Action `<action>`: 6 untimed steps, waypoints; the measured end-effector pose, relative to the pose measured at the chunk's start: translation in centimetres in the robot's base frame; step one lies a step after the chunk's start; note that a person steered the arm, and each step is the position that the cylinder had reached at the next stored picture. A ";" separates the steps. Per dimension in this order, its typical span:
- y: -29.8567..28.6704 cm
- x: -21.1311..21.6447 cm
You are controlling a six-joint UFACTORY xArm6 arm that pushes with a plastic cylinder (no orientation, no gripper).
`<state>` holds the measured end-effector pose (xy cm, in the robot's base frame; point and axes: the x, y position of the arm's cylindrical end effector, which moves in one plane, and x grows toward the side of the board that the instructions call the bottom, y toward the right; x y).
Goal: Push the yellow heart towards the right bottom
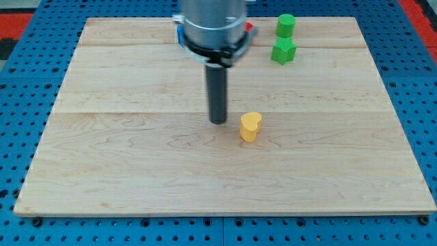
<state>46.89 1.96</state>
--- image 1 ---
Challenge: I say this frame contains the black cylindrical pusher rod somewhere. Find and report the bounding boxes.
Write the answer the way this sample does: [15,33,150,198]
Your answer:
[205,66,227,124]

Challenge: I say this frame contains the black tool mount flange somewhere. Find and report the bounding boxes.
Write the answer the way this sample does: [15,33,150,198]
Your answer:
[172,14,258,68]

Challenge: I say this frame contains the yellow heart block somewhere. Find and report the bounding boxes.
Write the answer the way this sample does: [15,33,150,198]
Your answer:
[240,112,262,143]

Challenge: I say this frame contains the blue block behind arm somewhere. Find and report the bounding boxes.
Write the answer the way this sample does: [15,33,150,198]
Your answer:
[176,25,184,47]

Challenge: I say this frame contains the red block behind arm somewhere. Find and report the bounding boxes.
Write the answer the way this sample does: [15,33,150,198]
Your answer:
[245,22,253,32]

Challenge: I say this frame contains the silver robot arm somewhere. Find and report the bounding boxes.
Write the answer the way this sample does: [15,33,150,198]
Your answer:
[172,0,257,124]

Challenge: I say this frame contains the green star block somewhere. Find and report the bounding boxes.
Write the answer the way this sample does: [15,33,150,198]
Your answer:
[271,37,297,66]

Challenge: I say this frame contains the green cylinder block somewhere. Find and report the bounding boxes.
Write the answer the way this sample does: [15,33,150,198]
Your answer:
[276,14,296,38]

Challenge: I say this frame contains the wooden board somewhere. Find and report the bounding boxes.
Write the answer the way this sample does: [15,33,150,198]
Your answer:
[14,17,436,217]

